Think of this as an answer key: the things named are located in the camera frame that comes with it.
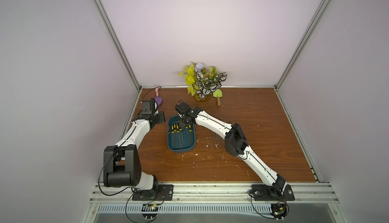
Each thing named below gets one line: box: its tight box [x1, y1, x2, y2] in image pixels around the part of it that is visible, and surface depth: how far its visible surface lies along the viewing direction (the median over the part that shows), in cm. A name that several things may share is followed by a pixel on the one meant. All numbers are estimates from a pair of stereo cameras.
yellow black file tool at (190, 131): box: [188, 123, 193, 144], surface depth 94 cm
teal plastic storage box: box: [167, 115, 196, 153], surface depth 94 cm
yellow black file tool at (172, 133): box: [171, 124, 175, 145], surface depth 96 cm
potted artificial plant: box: [177, 61, 228, 103], surface depth 94 cm
